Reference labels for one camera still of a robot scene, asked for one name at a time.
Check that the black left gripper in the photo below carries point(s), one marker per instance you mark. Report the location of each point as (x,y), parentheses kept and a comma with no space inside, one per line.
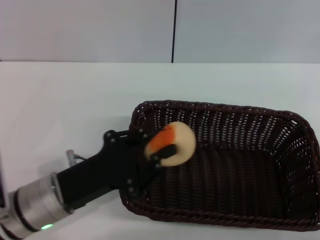
(107,170)

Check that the round bun with orange topping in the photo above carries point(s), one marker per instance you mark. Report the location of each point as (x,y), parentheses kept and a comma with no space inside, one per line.
(185,147)

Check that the dark brown woven wicker basket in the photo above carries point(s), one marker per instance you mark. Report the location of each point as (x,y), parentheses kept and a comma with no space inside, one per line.
(237,180)

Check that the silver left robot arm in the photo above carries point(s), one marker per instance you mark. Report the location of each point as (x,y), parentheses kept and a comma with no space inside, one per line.
(35,202)

